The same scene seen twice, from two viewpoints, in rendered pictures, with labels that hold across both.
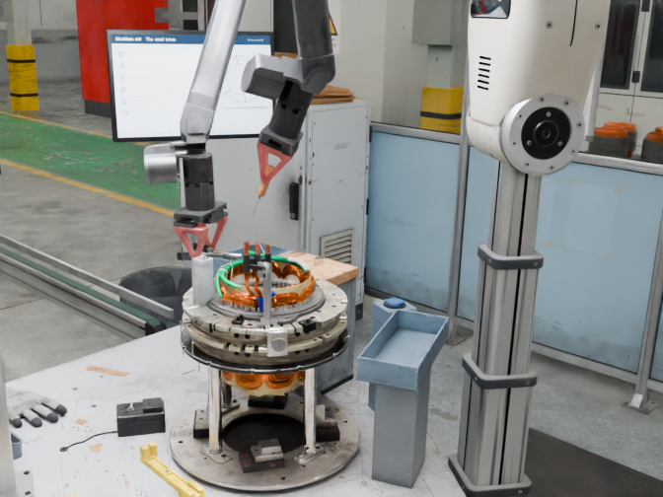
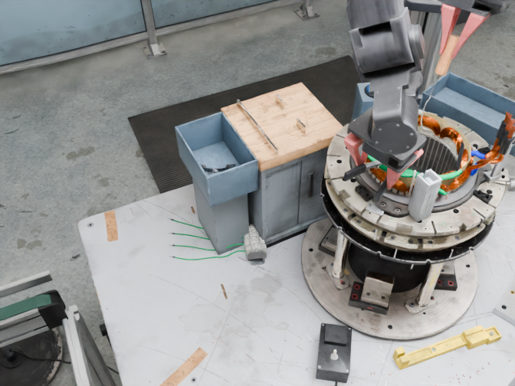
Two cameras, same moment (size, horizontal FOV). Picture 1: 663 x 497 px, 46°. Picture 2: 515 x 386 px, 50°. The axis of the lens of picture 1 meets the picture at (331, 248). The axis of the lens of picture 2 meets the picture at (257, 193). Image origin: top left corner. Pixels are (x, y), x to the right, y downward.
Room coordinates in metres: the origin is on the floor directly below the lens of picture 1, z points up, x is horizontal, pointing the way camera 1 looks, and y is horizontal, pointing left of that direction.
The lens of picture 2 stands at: (1.38, 0.90, 1.81)
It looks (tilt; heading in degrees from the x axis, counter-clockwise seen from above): 48 degrees down; 295
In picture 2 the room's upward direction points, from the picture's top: 1 degrees counter-clockwise
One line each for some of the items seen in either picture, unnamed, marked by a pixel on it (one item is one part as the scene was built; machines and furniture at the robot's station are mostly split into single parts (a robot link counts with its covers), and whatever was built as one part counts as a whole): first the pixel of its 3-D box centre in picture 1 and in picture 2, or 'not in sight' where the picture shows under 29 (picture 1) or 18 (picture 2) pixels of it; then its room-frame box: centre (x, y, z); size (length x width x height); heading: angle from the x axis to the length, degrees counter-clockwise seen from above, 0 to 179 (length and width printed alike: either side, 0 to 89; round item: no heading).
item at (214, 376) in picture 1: (215, 406); (431, 276); (1.33, 0.21, 0.91); 0.02 x 0.02 x 0.21
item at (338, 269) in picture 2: (225, 365); (342, 247); (1.51, 0.22, 0.91); 0.02 x 0.02 x 0.21
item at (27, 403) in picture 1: (20, 401); not in sight; (1.53, 0.68, 0.79); 0.24 x 0.12 x 0.02; 48
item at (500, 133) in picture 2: (257, 262); (504, 136); (1.29, 0.13, 1.21); 0.04 x 0.04 x 0.03; 54
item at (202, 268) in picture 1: (203, 280); (424, 196); (1.38, 0.24, 1.14); 0.03 x 0.03 x 0.09; 54
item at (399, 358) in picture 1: (402, 404); (468, 154); (1.32, -0.14, 0.92); 0.25 x 0.11 x 0.28; 160
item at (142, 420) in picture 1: (140, 415); (334, 351); (1.46, 0.39, 0.81); 0.10 x 0.06 x 0.06; 105
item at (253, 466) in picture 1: (261, 460); (442, 272); (1.30, 0.12, 0.81); 0.08 x 0.05 x 0.01; 108
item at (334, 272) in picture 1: (299, 272); (282, 123); (1.70, 0.07, 1.05); 0.20 x 0.19 x 0.02; 51
